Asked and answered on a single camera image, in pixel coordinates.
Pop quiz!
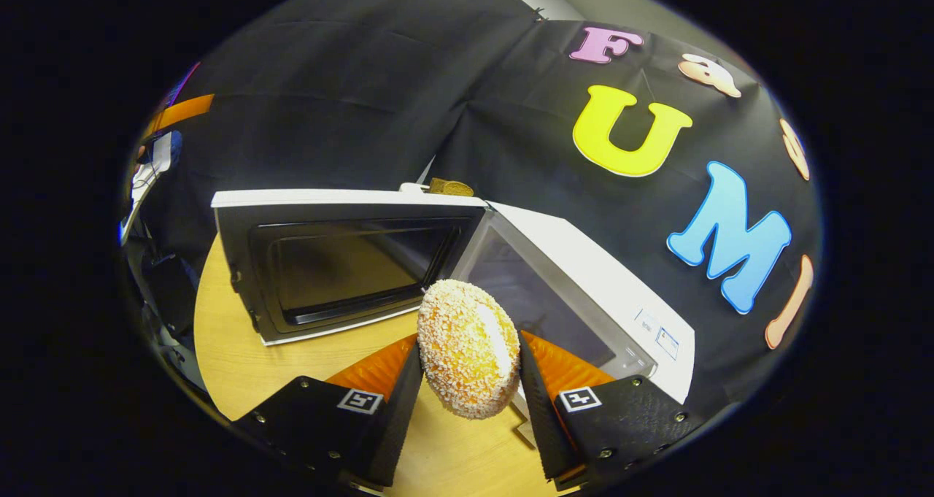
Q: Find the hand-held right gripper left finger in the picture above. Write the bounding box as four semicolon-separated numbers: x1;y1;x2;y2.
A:
232;335;424;492

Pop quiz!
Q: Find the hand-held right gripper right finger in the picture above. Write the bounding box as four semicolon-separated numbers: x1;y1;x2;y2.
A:
517;329;705;492

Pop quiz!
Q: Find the sugar coated orange doughnut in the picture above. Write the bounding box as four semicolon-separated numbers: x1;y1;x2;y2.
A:
417;279;522;420

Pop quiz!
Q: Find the white microwave oven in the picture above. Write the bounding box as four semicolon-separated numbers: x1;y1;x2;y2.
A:
210;187;696;450

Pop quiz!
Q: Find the black backdrop cloth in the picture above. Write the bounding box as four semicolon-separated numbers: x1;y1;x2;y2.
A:
139;0;824;410

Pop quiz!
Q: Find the brown bread slice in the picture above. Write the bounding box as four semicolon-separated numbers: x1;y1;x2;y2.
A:
428;177;475;198

